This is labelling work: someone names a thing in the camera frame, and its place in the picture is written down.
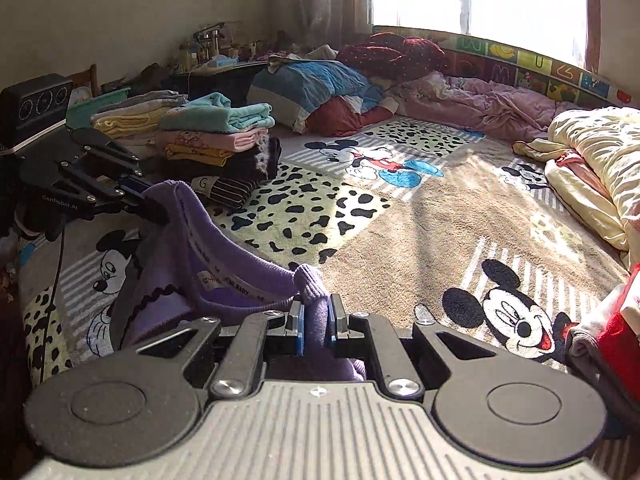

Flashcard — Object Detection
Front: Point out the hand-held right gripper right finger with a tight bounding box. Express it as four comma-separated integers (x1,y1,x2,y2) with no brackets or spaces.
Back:
327,294,483,400

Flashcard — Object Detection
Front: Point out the colourful alphabet foam mat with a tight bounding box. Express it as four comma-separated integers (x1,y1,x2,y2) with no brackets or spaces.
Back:
372,25,640,108

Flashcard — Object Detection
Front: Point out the sheer curtain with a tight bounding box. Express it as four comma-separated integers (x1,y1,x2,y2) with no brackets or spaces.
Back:
272,0,373,56

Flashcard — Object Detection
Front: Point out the cartoon mouse printed blanket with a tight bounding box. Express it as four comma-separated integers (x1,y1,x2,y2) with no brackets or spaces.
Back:
15,115,640,461

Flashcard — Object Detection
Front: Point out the blue pillow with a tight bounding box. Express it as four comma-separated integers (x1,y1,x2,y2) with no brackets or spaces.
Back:
246,59,386,133

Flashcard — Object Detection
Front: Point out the lilac sweatshirt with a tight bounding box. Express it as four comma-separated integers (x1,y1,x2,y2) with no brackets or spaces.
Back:
112,180,368,383

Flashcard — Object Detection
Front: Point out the black fuzzy folded garment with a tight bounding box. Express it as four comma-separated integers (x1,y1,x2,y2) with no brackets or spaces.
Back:
160,136,282,181

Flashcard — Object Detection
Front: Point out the dark red dotted pillow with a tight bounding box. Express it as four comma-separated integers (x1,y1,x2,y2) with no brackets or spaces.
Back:
337,32,448,83

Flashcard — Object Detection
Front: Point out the window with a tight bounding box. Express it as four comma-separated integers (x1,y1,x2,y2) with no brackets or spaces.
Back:
370,0,601,71

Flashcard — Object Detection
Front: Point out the cream crumpled quilt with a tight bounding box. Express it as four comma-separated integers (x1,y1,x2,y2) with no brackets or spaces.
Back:
512,107,640,256

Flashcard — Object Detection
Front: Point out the teal plastic bin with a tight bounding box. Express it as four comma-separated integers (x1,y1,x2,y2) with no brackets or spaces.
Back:
65,87,132,128

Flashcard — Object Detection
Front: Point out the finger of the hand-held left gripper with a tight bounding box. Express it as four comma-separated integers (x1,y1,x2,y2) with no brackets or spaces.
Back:
57,162,171,226
70,127,151,196

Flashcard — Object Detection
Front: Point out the wooden chair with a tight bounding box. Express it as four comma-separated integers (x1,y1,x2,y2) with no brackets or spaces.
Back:
67,64,101,101

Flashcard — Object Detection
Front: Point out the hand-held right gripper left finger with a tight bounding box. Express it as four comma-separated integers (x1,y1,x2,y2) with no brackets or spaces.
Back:
135,302,306,401

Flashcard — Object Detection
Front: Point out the teal folded garment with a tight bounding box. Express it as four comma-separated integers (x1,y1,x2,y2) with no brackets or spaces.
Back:
159,92,277,135

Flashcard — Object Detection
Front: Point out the pink folded garment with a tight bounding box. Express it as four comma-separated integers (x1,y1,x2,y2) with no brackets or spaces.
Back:
159,127,271,153

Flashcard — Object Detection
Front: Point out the black striped folded garment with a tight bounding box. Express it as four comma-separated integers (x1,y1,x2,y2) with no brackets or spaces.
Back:
192,175,261,208

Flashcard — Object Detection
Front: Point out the stack of folded clothes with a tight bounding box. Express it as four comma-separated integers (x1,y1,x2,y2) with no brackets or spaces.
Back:
91,89,191,161

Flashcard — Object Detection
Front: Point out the pale yellow pillow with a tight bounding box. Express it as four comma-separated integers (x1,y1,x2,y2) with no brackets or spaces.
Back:
545,157,632,252

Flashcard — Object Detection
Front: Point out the grey folded garment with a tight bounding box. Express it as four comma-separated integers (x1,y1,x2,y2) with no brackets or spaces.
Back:
565,327,632,411

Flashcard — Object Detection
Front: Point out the red knit sweater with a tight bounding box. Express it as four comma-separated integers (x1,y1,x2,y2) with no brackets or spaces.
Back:
597,265,640,401

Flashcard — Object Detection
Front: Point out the dark cluttered side table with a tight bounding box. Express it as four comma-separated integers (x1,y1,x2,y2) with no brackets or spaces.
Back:
170,57,273,92

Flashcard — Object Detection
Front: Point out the pink crumpled duvet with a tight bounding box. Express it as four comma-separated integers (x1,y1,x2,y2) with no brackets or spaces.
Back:
390,71,581,143

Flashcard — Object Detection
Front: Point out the yellow printed folded garment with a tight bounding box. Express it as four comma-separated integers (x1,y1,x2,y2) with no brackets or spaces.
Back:
165,142,236,167

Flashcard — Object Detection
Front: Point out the black cable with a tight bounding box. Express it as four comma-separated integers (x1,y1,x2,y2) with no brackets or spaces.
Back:
42,227,66,366

